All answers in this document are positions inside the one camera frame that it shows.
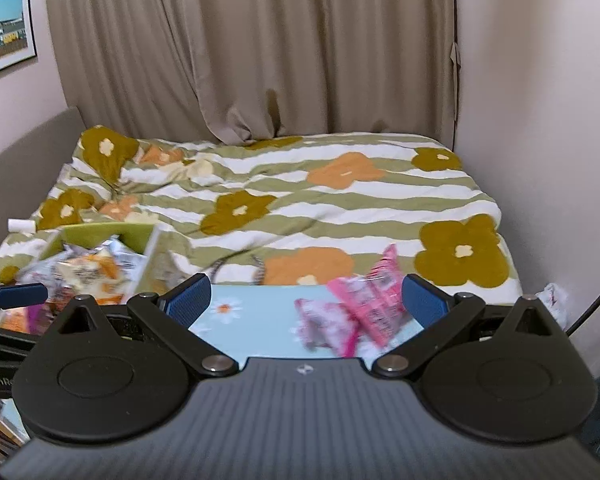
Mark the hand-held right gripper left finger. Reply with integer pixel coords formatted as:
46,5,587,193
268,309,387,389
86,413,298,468
60,272,240,377

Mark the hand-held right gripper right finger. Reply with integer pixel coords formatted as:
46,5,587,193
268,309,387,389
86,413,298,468
371,273,552,377

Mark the pink printed snack packet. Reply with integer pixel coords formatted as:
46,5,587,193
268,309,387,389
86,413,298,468
327,244,424,349

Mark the cream orange cake packet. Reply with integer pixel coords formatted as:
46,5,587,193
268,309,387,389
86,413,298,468
44,249,122,307

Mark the yellow green cardboard box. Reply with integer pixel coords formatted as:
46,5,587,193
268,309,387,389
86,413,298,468
29,222,192,297

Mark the white crumpled bag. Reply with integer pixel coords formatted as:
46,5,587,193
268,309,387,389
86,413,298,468
534,282,572,329

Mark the grey bed headboard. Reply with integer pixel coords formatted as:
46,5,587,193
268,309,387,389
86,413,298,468
0,105,87,261

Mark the striped floral blanket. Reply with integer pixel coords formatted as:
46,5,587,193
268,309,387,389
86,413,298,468
0,127,524,304

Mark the beige curtain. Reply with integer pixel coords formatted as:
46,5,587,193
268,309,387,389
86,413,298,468
42,0,462,154

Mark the black white striped cord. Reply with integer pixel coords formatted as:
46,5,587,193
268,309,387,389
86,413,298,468
207,252,272,287

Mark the black cable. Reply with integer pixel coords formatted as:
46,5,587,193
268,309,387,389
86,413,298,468
564,267,600,339

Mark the framed wall picture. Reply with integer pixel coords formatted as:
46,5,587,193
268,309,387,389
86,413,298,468
0,0,38,82

